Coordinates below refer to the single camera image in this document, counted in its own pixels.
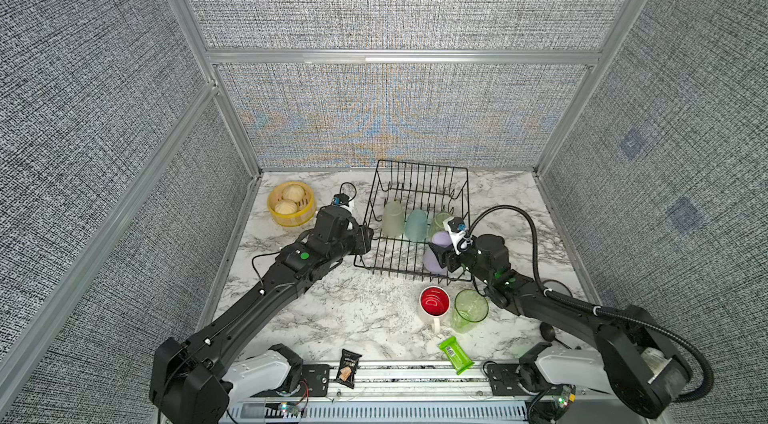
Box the lavender plastic cup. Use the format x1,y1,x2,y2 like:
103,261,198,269
423,231,453,275

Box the light green faceted glass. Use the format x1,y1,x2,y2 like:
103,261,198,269
428,211,453,239

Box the pale yellow-green frosted cup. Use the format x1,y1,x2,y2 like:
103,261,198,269
382,200,405,238

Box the teal translucent cup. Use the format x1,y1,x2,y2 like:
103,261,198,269
404,209,428,242

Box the white mug red inside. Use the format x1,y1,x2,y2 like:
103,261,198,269
418,286,451,333

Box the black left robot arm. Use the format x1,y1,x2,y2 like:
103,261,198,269
149,205,373,423

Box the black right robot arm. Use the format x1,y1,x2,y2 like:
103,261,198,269
430,234,715,419

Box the green transparent glass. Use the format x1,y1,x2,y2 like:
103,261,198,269
451,289,489,333

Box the yellow bamboo steamer basket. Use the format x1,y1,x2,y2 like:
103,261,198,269
267,181,316,227

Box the lower steamed bun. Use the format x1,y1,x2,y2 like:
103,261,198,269
273,200,298,215

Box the steamed bun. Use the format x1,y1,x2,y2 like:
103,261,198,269
282,184,306,203
273,200,298,215

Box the upper steamed bun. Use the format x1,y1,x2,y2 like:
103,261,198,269
282,184,306,203

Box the green snack packet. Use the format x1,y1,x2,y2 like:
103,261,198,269
438,336,474,375

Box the black snack packet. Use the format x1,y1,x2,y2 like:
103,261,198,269
334,349,362,389

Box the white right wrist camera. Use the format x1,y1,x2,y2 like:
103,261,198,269
444,217,470,255

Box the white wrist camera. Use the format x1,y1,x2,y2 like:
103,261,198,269
331,192,354,213
444,217,470,255

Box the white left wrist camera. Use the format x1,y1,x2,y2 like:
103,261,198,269
331,192,354,213

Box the black wire dish rack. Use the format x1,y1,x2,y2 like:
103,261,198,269
354,159,470,283

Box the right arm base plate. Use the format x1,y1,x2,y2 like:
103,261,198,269
482,361,528,397

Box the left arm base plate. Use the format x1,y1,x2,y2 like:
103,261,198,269
252,364,332,400

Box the aluminium front rail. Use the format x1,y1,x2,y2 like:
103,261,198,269
216,356,641,423

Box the black corrugated cable hose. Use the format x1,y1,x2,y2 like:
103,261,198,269
464,204,716,404

